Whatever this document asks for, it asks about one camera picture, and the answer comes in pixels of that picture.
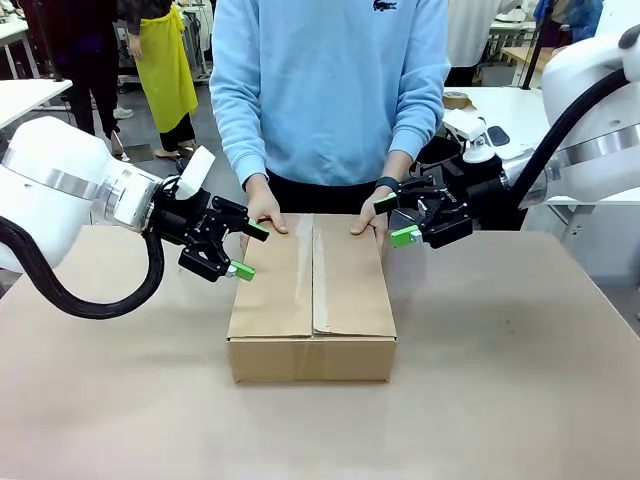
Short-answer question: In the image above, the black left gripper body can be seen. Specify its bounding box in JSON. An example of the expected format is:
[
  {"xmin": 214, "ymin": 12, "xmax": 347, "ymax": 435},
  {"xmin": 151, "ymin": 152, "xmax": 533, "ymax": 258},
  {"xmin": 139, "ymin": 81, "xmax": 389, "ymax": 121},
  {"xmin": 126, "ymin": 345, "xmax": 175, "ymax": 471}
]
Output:
[{"xmin": 148, "ymin": 188, "xmax": 227, "ymax": 250}]

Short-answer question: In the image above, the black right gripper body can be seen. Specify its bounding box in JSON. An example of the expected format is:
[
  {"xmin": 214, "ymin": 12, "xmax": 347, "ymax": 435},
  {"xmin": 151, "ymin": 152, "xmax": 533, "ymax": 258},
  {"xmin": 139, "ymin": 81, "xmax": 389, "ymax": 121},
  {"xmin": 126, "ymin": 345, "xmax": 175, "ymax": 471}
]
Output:
[{"xmin": 418, "ymin": 172, "xmax": 510, "ymax": 234}]

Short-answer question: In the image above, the brown cardboard box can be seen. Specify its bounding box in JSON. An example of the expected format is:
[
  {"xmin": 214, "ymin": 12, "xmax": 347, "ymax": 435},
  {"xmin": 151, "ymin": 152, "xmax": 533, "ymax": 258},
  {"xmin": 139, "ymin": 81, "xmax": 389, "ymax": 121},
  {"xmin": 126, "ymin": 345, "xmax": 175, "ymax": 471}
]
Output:
[{"xmin": 225, "ymin": 213, "xmax": 400, "ymax": 385}]

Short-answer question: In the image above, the person's right forearm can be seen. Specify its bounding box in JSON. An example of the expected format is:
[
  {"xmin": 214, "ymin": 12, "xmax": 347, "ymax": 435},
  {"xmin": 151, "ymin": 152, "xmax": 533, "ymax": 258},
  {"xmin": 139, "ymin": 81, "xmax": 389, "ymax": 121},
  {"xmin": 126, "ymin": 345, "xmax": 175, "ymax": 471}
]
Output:
[{"xmin": 218, "ymin": 94, "xmax": 270, "ymax": 190}]

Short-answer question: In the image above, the person's left forearm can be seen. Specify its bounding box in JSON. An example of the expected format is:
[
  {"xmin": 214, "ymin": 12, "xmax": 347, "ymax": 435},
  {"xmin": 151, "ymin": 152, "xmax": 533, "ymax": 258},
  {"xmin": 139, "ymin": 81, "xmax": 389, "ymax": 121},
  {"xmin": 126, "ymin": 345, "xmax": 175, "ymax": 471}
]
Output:
[{"xmin": 383, "ymin": 94, "xmax": 447, "ymax": 184}]

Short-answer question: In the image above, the person's right hand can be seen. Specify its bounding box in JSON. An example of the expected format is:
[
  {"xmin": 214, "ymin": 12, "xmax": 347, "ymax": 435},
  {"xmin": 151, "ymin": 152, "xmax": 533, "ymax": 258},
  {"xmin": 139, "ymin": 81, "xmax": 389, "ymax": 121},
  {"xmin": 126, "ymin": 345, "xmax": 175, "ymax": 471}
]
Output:
[{"xmin": 239, "ymin": 173, "xmax": 291, "ymax": 255}]

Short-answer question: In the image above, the person's left hand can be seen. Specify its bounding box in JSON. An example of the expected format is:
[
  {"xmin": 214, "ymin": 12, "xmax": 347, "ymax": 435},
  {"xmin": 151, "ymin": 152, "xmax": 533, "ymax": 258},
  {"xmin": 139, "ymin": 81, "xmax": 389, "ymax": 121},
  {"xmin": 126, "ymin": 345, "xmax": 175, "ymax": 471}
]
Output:
[{"xmin": 349, "ymin": 188, "xmax": 397, "ymax": 255}]

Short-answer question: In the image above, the brown tape roll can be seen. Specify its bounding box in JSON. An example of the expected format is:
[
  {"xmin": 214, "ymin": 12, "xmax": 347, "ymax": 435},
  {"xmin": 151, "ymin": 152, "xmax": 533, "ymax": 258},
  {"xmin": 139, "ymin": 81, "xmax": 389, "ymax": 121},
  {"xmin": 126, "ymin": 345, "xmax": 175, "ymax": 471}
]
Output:
[{"xmin": 442, "ymin": 91, "xmax": 477, "ymax": 112}]

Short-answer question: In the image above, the white table with tape roll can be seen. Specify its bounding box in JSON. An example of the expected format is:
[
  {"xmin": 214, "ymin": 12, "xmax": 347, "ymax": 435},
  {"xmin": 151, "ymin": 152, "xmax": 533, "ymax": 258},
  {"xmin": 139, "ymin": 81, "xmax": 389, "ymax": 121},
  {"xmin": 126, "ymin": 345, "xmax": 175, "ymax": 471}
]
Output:
[{"xmin": 441, "ymin": 85, "xmax": 640, "ymax": 207}]

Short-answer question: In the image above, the person in light blue sweatshirt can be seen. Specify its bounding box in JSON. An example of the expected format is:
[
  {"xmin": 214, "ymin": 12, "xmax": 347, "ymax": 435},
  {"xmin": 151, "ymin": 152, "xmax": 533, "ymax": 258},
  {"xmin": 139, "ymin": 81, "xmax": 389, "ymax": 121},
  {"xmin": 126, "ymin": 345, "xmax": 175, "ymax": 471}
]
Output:
[{"xmin": 209, "ymin": 0, "xmax": 451, "ymax": 217}]

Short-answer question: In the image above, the person in yellow apron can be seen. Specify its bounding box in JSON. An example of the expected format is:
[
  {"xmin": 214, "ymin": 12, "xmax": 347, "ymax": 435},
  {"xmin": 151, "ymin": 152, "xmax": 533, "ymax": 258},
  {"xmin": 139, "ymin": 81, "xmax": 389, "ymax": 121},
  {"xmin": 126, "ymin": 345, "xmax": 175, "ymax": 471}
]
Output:
[{"xmin": 117, "ymin": 0, "xmax": 201, "ymax": 160}]

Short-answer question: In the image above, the wooden table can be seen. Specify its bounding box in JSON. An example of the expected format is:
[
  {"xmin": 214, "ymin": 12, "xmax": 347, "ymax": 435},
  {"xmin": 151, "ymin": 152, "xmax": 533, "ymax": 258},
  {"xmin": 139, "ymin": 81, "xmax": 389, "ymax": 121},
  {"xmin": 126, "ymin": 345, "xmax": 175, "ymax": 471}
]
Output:
[{"xmin": 500, "ymin": 45, "xmax": 551, "ymax": 90}]

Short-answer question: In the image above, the person in white coat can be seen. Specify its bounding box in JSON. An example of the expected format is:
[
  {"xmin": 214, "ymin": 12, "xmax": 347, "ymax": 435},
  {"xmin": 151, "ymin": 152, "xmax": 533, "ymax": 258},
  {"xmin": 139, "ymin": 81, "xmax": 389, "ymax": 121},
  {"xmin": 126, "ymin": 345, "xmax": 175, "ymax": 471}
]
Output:
[{"xmin": 445, "ymin": 0, "xmax": 521, "ymax": 88}]

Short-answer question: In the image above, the person in dark clothing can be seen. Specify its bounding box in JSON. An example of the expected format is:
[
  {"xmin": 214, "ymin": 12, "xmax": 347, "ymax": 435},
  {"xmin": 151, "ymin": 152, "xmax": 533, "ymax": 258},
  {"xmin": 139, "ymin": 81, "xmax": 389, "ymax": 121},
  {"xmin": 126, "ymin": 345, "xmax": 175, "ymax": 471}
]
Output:
[{"xmin": 22, "ymin": 0, "xmax": 135, "ymax": 151}]

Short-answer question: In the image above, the white side table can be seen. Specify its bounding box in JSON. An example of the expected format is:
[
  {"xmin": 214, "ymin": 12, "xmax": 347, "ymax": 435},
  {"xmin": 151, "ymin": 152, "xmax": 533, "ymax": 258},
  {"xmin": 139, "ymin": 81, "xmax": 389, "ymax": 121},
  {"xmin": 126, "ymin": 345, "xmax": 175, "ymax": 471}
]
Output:
[{"xmin": 0, "ymin": 78, "xmax": 74, "ymax": 132}]

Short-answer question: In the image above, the blue garment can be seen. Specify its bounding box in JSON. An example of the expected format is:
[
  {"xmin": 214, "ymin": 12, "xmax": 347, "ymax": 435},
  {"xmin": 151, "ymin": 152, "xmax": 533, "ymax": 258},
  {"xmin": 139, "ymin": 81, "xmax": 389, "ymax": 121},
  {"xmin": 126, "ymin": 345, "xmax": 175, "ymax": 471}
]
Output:
[{"xmin": 548, "ymin": 0, "xmax": 604, "ymax": 47}]

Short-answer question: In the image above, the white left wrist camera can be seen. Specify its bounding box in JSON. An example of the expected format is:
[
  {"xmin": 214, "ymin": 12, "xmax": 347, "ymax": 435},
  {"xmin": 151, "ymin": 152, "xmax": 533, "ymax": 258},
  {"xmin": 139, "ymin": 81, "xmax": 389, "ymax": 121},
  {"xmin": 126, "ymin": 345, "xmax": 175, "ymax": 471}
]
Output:
[{"xmin": 177, "ymin": 145, "xmax": 217, "ymax": 199}]

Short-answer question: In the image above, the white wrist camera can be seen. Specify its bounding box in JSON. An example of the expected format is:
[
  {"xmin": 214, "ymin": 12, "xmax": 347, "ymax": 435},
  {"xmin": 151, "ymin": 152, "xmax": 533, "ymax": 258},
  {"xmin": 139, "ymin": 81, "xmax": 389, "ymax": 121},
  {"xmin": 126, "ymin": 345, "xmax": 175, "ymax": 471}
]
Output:
[
  {"xmin": 177, "ymin": 145, "xmax": 217, "ymax": 199},
  {"xmin": 442, "ymin": 115, "xmax": 510, "ymax": 164}
]

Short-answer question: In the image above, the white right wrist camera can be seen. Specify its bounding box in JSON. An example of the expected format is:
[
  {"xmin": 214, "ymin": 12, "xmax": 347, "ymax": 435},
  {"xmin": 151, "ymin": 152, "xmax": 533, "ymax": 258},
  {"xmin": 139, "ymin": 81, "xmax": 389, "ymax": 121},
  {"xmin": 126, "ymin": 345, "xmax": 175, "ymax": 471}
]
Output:
[{"xmin": 442, "ymin": 115, "xmax": 510, "ymax": 164}]

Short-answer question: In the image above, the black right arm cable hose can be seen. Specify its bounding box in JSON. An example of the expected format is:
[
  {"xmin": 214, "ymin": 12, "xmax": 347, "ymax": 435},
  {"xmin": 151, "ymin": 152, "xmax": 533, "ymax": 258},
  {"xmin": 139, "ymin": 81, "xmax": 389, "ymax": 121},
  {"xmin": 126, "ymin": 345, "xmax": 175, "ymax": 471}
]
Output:
[{"xmin": 509, "ymin": 67, "xmax": 631, "ymax": 207}]

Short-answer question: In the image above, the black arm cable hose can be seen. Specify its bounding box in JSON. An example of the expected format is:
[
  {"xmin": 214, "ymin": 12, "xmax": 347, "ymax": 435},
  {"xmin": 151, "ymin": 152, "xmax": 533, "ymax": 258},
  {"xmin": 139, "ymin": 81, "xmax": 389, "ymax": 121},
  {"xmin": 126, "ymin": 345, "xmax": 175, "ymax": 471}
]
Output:
[
  {"xmin": 509, "ymin": 67, "xmax": 631, "ymax": 207},
  {"xmin": 0, "ymin": 215, "xmax": 166, "ymax": 320}
]

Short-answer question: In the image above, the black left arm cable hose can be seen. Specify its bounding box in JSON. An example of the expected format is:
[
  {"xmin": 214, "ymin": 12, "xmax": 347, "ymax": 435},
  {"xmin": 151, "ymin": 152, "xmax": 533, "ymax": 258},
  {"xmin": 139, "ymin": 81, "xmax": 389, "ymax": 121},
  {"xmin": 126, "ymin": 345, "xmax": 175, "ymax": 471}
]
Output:
[{"xmin": 0, "ymin": 215, "xmax": 166, "ymax": 320}]

